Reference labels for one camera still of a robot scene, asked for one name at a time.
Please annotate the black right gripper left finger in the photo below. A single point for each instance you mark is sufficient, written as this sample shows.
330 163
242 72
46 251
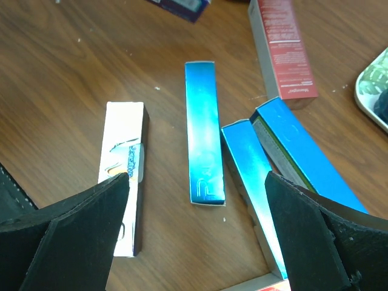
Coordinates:
68 245

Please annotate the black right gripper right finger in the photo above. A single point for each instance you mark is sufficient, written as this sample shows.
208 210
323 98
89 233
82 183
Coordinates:
326 245

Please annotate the silver purple toothpaste box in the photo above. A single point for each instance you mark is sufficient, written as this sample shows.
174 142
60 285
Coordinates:
124 145

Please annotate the red toothpaste box near shelf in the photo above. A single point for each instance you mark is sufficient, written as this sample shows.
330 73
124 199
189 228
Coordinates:
285 67

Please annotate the red toothpaste box left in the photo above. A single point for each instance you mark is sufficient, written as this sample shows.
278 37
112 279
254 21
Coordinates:
268 282

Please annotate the black base mat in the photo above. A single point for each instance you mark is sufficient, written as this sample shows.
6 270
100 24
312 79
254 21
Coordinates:
14 200

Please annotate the blue toothpaste box rear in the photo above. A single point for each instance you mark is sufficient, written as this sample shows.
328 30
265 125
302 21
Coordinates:
296 155

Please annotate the blue toothpaste box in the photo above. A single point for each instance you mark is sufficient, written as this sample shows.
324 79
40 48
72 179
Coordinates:
296 155
206 175
249 168

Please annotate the blue toothpaste box middle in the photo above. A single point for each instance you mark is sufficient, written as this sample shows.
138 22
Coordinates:
249 168

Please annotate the blue toothpaste box front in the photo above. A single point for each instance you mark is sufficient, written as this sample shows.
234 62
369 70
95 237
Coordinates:
206 175

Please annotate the dark blue mug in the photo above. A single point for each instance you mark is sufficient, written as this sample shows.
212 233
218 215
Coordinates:
380 108

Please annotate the floral serving tray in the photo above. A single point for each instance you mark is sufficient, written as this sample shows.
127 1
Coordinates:
369 85

